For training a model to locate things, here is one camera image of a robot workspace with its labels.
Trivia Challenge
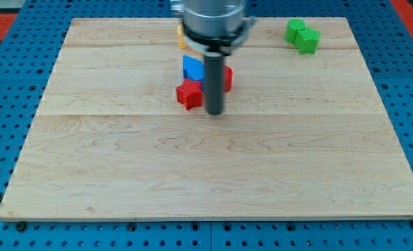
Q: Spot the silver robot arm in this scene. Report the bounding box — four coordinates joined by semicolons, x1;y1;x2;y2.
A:
170;0;256;56

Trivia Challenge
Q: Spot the red star block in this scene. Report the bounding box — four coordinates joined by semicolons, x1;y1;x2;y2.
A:
176;78;203;110

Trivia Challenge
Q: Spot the green circle block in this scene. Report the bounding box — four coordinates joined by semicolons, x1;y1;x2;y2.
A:
284;19;306;44

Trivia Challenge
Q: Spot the green star block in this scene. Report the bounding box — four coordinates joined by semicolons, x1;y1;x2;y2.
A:
294;27;321;54

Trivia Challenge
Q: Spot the red round block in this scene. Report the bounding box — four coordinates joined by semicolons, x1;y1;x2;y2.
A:
223;66;233;93

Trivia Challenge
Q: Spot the blue angular block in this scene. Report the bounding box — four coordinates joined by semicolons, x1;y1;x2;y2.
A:
182;55;204;91

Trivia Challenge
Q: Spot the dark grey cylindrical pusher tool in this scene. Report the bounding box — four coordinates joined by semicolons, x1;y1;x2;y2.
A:
204;52;225;116

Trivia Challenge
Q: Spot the light wooden board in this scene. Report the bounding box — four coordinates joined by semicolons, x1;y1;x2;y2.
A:
0;17;413;222

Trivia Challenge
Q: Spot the yellow block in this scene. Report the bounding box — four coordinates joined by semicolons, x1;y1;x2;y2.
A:
177;24;188;49

